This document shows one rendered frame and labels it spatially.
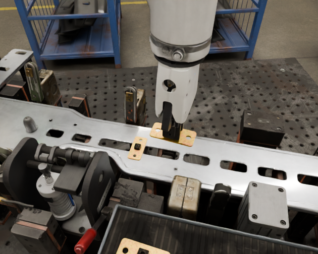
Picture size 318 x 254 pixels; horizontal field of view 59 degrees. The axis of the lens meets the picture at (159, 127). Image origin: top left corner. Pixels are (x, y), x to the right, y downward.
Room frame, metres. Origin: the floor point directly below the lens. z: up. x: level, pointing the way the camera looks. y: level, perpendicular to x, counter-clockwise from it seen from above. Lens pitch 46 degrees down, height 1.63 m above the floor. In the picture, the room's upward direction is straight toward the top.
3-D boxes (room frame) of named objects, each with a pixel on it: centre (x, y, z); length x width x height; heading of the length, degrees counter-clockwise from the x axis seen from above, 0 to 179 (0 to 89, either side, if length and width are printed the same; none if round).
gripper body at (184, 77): (0.36, -0.03, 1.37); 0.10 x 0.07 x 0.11; 162
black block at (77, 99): (0.76, 0.29, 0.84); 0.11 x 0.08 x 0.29; 167
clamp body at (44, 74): (0.82, 0.41, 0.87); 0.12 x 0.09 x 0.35; 167
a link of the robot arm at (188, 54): (0.36, -0.03, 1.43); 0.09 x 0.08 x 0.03; 162
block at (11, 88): (0.83, 0.54, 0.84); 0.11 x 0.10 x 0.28; 167
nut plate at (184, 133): (0.36, -0.03, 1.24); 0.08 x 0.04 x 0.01; 72
